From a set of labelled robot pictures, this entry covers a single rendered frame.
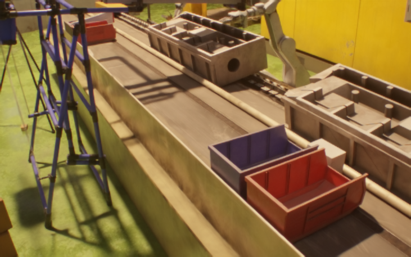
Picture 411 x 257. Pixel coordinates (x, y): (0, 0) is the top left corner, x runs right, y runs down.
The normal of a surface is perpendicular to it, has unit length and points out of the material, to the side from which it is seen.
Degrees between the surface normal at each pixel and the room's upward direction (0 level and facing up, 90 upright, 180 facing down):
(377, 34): 90
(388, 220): 0
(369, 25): 90
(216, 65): 90
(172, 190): 0
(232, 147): 88
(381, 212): 0
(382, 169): 100
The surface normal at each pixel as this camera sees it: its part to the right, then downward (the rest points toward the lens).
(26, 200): -0.01, -0.89
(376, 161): -0.86, 0.38
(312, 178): 0.50, 0.36
